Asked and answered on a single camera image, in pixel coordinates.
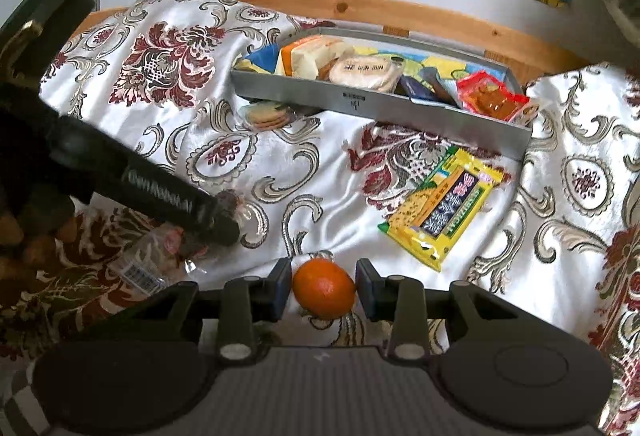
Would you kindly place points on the yellow cracker packet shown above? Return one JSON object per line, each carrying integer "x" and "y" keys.
{"x": 440, "y": 211}

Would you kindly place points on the floral printed bedspread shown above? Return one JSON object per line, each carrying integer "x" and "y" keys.
{"x": 325, "y": 196}

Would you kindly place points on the dark blue snack packet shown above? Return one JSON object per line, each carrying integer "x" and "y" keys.
{"x": 415, "y": 87}

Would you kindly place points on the orange fruit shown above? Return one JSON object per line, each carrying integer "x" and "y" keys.
{"x": 324, "y": 288}

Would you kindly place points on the person's left hand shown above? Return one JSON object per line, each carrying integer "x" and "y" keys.
{"x": 35, "y": 246}

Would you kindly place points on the striped cloth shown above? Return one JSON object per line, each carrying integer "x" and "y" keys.
{"x": 17, "y": 408}

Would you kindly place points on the clear round biscuit packet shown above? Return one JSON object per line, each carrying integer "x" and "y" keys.
{"x": 267, "y": 116}

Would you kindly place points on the orange sandwich bread packet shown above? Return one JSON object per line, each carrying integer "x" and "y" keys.
{"x": 310, "y": 56}

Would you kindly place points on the round white pastry packet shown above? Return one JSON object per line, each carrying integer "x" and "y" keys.
{"x": 365, "y": 73}

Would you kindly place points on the red snack packet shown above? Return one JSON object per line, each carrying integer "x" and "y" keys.
{"x": 492, "y": 98}

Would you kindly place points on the grey metal tray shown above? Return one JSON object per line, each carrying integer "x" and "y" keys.
{"x": 380, "y": 106}

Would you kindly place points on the wooden bed frame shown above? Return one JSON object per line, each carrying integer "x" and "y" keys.
{"x": 400, "y": 16}

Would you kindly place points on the brown snack packet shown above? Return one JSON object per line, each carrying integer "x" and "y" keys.
{"x": 442, "y": 88}

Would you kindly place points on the clear dark snack packet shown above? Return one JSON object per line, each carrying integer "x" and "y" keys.
{"x": 145, "y": 261}

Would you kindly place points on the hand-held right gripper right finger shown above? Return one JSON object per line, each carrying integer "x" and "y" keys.
{"x": 366, "y": 291}

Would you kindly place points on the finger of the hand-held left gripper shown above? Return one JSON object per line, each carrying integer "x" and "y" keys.
{"x": 225, "y": 226}

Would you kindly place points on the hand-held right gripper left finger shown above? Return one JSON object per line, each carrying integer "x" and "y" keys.
{"x": 281, "y": 291}

